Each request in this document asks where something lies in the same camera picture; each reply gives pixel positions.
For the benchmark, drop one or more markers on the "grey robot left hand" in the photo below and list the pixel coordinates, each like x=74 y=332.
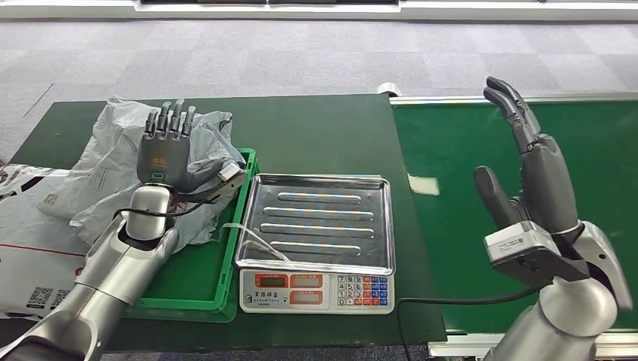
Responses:
x=162 y=154

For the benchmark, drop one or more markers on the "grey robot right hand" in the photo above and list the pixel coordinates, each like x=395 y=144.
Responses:
x=546 y=184

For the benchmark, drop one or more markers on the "grey red-printed mailer package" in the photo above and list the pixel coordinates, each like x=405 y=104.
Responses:
x=207 y=139

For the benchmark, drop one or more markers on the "green conveyor belt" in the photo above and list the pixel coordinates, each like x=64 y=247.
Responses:
x=458 y=139

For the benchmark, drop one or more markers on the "grey conveyor end roller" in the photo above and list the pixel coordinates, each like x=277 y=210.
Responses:
x=389 y=89

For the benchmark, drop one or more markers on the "white plastic strip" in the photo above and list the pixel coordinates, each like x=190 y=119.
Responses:
x=254 y=239

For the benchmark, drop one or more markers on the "green plastic crate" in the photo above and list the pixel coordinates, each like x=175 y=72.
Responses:
x=199 y=284

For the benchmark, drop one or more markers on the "white mailer bag QR code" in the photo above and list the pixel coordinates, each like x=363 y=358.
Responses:
x=35 y=259

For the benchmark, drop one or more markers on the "steel scale weighing pan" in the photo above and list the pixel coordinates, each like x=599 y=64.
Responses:
x=319 y=219

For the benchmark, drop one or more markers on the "white electronic scale body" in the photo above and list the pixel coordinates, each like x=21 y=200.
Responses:
x=314 y=295

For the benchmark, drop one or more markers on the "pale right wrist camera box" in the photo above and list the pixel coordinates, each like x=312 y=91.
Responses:
x=521 y=244

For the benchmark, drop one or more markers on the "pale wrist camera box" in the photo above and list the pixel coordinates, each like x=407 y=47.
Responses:
x=521 y=244
x=230 y=172

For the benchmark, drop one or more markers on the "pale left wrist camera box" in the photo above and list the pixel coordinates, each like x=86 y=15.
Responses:
x=230 y=172

